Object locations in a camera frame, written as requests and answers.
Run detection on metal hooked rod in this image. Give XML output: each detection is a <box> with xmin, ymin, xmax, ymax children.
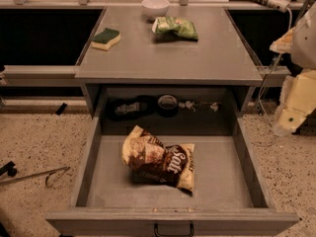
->
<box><xmin>0</xmin><ymin>166</ymin><xmax>70</xmax><ymax>187</ymax></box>

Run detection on green chip bag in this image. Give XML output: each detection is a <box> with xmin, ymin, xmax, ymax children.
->
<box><xmin>152</xmin><ymin>16</ymin><xmax>198</xmax><ymax>40</ymax></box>

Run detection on crumpled white scraps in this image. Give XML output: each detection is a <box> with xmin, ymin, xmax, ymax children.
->
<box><xmin>178</xmin><ymin>100</ymin><xmax>221</xmax><ymax>112</ymax></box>

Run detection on black clamp on floor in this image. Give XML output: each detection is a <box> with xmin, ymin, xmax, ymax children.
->
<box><xmin>0</xmin><ymin>161</ymin><xmax>17</xmax><ymax>177</ymax></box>

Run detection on white bowl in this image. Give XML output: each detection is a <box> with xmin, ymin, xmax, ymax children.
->
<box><xmin>141</xmin><ymin>0</ymin><xmax>170</xmax><ymax>18</ymax></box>

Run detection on grey open top drawer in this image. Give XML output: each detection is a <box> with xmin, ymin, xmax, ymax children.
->
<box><xmin>46</xmin><ymin>86</ymin><xmax>299</xmax><ymax>237</ymax></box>

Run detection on grey cabinet counter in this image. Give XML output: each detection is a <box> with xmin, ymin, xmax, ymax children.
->
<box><xmin>74</xmin><ymin>5</ymin><xmax>264</xmax><ymax>117</ymax></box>

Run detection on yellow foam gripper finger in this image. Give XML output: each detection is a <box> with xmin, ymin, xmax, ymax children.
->
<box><xmin>273</xmin><ymin>69</ymin><xmax>316</xmax><ymax>136</ymax></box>
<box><xmin>270</xmin><ymin>29</ymin><xmax>294</xmax><ymax>54</ymax></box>

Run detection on black drawer handle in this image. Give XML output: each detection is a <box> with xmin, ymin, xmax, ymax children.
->
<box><xmin>154</xmin><ymin>223</ymin><xmax>195</xmax><ymax>237</ymax></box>

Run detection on green yellow sponge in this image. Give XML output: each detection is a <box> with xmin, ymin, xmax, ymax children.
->
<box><xmin>91</xmin><ymin>28</ymin><xmax>120</xmax><ymax>51</ymax></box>

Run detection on brown salt chip bag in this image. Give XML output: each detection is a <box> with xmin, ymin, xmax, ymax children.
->
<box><xmin>121</xmin><ymin>125</ymin><xmax>195</xmax><ymax>193</ymax></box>

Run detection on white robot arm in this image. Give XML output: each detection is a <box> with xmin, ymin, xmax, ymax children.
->
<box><xmin>270</xmin><ymin>4</ymin><xmax>316</xmax><ymax>136</ymax></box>

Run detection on black tape roll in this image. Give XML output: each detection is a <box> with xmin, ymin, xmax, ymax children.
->
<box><xmin>157</xmin><ymin>95</ymin><xmax>178</xmax><ymax>118</ymax></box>

